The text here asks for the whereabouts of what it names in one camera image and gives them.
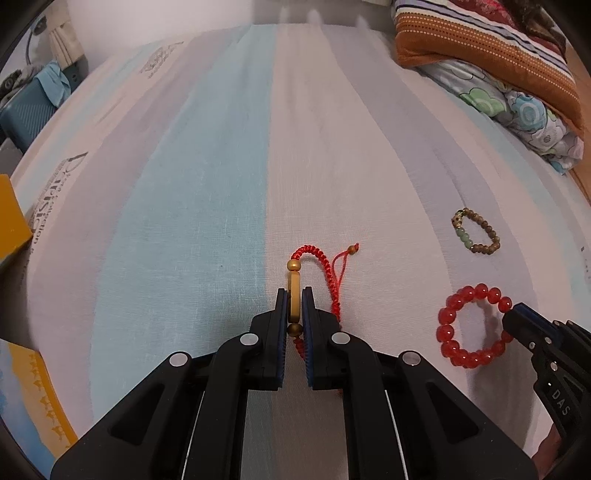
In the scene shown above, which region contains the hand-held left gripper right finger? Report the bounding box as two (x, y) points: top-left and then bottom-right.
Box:
(301, 286), (539, 480)

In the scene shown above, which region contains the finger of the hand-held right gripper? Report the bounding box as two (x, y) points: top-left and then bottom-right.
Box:
(502, 302), (563, 352)

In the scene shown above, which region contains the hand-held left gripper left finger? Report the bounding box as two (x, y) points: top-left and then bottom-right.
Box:
(50, 287), (289, 480)

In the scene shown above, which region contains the small red cord bracelet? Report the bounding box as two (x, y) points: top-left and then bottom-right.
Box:
(286, 243), (361, 365)

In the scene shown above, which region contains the red bead bracelet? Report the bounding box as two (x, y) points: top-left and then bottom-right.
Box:
(437, 284), (513, 369)

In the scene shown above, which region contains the person's right hand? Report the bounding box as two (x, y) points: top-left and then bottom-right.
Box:
(531, 427), (568, 480)

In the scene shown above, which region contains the striped bed sheet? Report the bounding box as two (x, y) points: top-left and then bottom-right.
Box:
(0, 21), (591, 480)

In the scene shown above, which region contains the floral quilt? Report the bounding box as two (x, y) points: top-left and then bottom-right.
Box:
(422, 60), (586, 176)

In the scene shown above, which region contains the striped brown pillow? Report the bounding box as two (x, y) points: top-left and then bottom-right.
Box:
(392, 0), (581, 134)

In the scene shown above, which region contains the blue suitcase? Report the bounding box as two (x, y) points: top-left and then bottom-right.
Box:
(0, 65), (72, 153)

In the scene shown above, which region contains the teal cloth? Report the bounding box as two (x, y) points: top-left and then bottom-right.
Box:
(37, 64), (71, 107)

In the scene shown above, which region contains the beige side curtain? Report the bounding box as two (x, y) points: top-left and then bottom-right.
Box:
(48, 25), (88, 86)

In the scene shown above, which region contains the brown and green bead bracelet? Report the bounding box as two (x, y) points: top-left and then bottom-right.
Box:
(450, 208), (502, 254)

